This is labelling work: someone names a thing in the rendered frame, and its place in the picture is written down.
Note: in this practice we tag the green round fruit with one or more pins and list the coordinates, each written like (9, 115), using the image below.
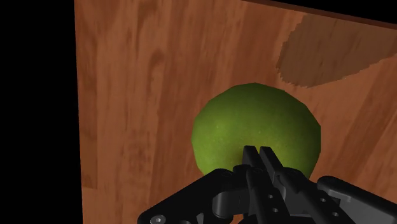
(248, 124)

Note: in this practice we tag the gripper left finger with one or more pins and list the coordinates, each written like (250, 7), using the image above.
(217, 192)

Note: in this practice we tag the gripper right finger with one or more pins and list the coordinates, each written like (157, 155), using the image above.
(313, 198)

